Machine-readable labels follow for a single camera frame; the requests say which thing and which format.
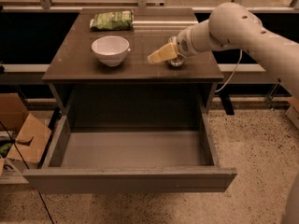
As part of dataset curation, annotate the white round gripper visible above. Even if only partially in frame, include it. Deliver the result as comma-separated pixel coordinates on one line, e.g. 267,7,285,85
148,25,201,64

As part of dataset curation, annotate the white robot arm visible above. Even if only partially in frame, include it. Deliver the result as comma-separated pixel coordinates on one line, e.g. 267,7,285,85
154,3,299,224

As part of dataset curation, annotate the dark grey drawer cabinet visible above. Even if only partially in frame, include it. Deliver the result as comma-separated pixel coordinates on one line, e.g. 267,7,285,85
41,7,224,129

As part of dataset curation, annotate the open grey top drawer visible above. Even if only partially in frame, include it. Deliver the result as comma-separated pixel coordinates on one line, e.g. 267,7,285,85
23,113,236,194

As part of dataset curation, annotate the white ceramic bowl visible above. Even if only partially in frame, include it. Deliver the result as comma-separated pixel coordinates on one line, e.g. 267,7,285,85
92,35,130,67

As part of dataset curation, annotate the green chip bag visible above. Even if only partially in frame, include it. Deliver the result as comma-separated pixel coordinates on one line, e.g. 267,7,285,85
90,10,133,31

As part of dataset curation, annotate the brown cardboard box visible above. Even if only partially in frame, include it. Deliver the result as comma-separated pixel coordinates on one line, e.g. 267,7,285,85
0,93,51,184

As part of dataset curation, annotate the white power cable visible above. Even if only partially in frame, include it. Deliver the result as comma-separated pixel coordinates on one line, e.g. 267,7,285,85
214,49,244,94

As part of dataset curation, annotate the thin black floor cable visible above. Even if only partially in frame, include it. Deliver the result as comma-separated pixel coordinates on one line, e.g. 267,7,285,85
0,121,54,224

